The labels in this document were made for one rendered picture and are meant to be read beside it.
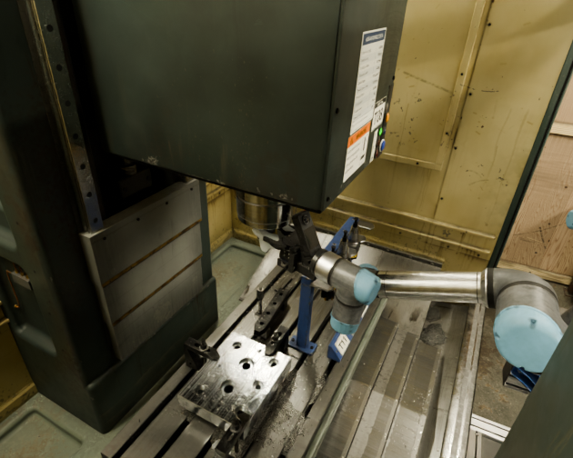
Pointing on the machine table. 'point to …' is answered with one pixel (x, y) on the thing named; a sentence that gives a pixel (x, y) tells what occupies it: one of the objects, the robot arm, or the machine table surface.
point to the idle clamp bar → (271, 313)
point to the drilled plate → (271, 377)
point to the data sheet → (367, 77)
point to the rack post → (304, 322)
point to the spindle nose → (263, 212)
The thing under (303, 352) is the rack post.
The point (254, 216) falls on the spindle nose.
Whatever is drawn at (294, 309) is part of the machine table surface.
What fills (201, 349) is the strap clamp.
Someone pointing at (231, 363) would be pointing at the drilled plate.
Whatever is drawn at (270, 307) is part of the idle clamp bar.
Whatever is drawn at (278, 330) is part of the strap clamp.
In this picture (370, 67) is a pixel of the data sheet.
